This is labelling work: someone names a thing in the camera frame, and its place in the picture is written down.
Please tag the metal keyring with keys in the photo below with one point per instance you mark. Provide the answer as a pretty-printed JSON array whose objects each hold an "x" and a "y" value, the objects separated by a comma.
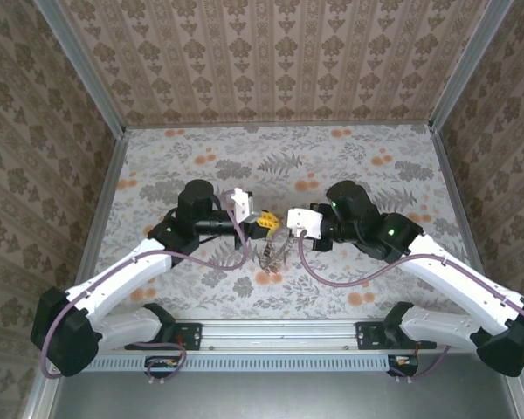
[{"x": 268, "y": 257}]

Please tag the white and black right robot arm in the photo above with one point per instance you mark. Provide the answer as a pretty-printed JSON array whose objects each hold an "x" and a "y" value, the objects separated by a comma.
[{"x": 454, "y": 275}]

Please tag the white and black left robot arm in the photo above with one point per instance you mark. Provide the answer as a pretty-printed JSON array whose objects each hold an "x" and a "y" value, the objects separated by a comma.
[{"x": 126, "y": 270}]

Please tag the floral patterned table cover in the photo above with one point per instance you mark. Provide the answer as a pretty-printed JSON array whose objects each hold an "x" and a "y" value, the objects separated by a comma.
[{"x": 244, "y": 148}]

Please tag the grey metal sheet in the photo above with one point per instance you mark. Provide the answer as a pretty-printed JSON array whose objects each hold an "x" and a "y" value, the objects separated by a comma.
[{"x": 288, "y": 397}]

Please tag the aluminium frame rail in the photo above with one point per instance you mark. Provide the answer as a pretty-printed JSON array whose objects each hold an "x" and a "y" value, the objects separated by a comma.
[
  {"x": 105, "y": 196},
  {"x": 279, "y": 124},
  {"x": 449, "y": 174}
]

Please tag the aluminium mounting rail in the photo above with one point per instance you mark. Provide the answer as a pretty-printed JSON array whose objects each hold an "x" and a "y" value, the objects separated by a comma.
[{"x": 279, "y": 336}]

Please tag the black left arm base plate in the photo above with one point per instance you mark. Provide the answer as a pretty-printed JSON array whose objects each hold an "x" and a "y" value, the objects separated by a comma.
[{"x": 192, "y": 336}]

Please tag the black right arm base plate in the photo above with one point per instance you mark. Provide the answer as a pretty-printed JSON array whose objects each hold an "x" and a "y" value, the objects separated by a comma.
[{"x": 369, "y": 336}]

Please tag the aluminium frame post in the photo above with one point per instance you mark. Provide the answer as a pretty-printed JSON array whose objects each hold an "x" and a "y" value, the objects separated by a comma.
[
  {"x": 467, "y": 65},
  {"x": 80, "y": 70}
]

